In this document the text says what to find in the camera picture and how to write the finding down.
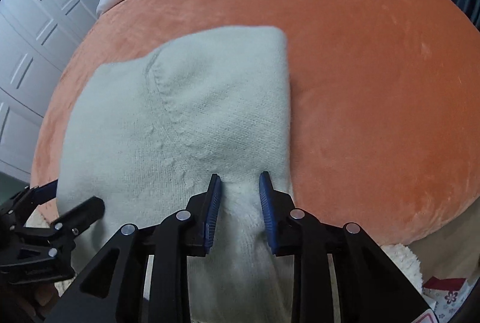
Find cream knit cardigan red buttons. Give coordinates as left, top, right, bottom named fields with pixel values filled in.
left=57, top=26, right=293, bottom=322

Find cream fluffy rug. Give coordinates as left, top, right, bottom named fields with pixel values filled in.
left=381, top=244, right=423, bottom=293

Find orange plush bed blanket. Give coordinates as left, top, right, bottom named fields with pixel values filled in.
left=31, top=0, right=479, bottom=244

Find white panelled wardrobe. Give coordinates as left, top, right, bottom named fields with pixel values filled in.
left=1, top=0, right=99, bottom=182

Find red white patterned box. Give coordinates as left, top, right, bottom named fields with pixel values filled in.
left=423, top=277, right=469, bottom=322

